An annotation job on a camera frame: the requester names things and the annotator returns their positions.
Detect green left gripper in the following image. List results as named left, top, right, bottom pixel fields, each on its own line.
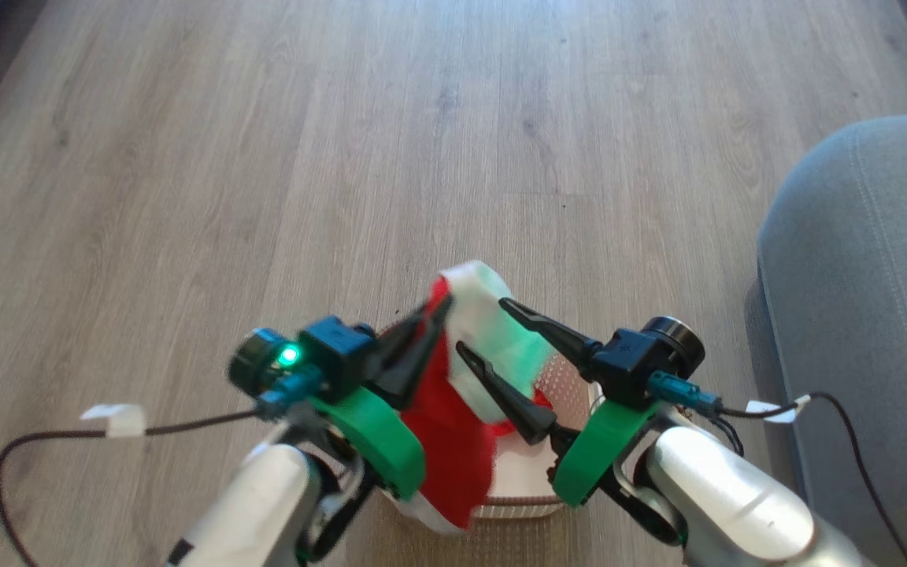
left=312, top=295, right=454, bottom=502

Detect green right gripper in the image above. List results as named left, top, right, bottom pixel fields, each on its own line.
left=455, top=298, right=661, bottom=506

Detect red and white garment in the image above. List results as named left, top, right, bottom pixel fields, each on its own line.
left=397, top=260, right=558, bottom=538

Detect cream basket with brown rim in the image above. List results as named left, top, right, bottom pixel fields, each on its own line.
left=373, top=318, right=605, bottom=522

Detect grey fabric sofa seat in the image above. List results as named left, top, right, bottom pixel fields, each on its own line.
left=756, top=114, right=907, bottom=567

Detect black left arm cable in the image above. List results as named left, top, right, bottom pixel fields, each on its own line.
left=0, top=366, right=330, bottom=567

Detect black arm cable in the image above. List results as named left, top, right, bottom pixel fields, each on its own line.
left=0, top=366, right=330, bottom=567
left=646, top=370, right=897, bottom=567

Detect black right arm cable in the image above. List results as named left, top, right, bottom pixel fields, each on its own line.
left=646, top=370, right=897, bottom=567

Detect white tape cable tag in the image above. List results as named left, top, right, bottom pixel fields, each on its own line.
left=746, top=393, right=813, bottom=424
left=80, top=403, right=146, bottom=439

